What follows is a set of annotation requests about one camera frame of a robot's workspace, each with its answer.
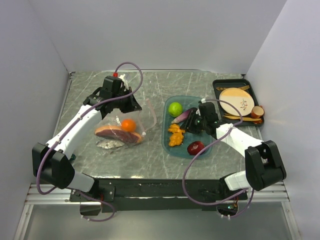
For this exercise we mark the sliced ham piece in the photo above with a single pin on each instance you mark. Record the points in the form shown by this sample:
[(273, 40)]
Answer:
[(116, 132)]

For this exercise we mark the small brown ceramic cup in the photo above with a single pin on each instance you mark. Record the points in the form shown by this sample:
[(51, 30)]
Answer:
[(257, 112)]

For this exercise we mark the black serving tray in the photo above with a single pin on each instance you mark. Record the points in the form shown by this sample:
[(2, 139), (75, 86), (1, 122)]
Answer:
[(235, 83)]

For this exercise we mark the cream and orange plate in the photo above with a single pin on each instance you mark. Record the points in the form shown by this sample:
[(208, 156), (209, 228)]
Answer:
[(238, 98)]

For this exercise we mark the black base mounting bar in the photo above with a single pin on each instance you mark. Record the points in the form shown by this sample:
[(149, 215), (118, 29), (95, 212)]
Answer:
[(158, 194)]

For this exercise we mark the grey toy fish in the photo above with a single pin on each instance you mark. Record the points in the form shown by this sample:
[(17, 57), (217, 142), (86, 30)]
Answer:
[(109, 144)]

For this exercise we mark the wooden spoon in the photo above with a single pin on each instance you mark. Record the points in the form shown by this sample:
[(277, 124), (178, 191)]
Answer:
[(233, 116)]

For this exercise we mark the red apple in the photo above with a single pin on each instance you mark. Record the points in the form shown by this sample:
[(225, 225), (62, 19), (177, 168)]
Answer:
[(195, 147)]

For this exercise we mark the clear zip top bag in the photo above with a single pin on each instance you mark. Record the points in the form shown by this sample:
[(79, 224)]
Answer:
[(145, 120)]

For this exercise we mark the purple eggplant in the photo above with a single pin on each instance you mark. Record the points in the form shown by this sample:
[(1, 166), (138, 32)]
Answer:
[(183, 116)]

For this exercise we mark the orange tangerine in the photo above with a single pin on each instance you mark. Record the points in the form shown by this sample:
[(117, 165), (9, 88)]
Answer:
[(128, 125)]

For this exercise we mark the wooden fork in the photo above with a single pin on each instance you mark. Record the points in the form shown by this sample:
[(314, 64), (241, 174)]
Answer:
[(246, 87)]

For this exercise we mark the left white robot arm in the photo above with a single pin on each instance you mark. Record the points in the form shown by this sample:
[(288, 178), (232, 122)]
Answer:
[(51, 161)]

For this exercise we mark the aluminium rail frame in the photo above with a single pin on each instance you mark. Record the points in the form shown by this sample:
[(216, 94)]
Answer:
[(54, 217)]

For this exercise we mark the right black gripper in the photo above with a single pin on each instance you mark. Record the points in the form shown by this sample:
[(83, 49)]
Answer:
[(188, 124)]

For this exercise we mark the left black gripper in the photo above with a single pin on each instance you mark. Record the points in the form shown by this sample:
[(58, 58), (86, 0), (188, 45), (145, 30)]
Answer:
[(133, 105)]

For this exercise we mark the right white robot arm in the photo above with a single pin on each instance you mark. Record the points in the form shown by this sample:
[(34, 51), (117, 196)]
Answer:
[(263, 163)]

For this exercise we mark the green apple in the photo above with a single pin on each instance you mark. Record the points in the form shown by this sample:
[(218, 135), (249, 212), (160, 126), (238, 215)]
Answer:
[(175, 109)]

